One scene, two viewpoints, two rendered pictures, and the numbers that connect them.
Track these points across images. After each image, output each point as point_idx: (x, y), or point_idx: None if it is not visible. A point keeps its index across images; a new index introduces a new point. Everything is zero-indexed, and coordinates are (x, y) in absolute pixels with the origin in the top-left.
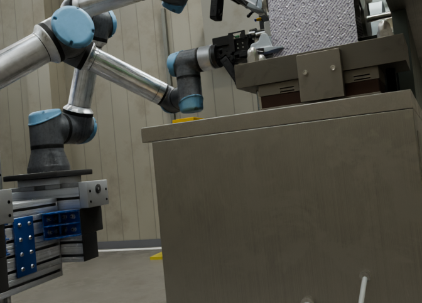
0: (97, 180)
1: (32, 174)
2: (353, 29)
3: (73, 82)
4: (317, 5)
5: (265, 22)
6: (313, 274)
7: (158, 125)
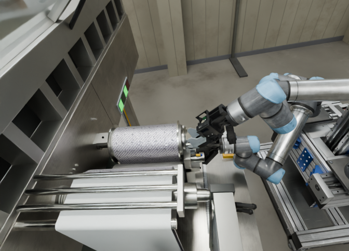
0: (319, 185)
1: (344, 157)
2: None
3: None
4: None
5: (188, 148)
6: None
7: (225, 131)
